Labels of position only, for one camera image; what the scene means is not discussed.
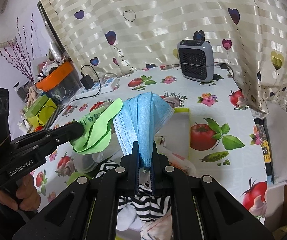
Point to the white glove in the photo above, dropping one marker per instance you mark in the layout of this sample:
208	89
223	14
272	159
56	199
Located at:
128	219

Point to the black charger with cable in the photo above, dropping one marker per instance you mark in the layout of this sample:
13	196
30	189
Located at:
85	80

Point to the white cloth over edge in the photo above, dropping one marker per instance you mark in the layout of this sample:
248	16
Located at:
274	127

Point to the black white striped sock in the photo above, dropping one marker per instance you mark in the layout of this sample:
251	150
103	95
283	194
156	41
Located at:
148	207

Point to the person's left hand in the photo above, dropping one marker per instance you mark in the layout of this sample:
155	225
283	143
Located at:
27	193

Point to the yellow-green rimmed white box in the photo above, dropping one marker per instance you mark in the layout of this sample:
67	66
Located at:
175	133

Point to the green microfiber cloth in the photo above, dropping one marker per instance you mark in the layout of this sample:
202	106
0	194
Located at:
97	129

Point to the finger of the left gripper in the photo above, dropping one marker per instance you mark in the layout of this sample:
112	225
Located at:
54	137

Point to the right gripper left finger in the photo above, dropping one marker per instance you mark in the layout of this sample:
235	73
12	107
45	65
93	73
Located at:
130	178

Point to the orange snack packet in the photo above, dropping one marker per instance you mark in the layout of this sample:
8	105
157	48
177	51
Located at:
178	161

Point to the fruit-print tablecloth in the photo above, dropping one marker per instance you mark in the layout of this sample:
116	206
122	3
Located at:
225	141

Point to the blue surgical mask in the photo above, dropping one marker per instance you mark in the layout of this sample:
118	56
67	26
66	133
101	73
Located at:
139	119

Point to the green jar lid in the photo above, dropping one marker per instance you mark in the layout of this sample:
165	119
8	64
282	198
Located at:
75	175

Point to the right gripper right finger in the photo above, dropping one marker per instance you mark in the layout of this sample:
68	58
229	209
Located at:
160	180

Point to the purple decorative twigs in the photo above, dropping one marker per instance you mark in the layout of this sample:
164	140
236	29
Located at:
19	52

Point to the orange plastic tray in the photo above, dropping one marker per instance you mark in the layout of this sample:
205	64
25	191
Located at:
56	77

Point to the green yellow boxes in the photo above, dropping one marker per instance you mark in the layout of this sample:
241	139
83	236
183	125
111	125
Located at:
40	111

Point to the grey portable fan heater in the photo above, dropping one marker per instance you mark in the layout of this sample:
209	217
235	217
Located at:
196	60

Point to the cream heart-pattern curtain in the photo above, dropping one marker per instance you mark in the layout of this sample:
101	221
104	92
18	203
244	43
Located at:
248	35

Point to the clear storage bin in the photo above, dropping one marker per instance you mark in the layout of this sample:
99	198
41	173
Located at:
65	90

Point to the white blue power strip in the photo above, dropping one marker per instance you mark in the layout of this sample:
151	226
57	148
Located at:
105	86

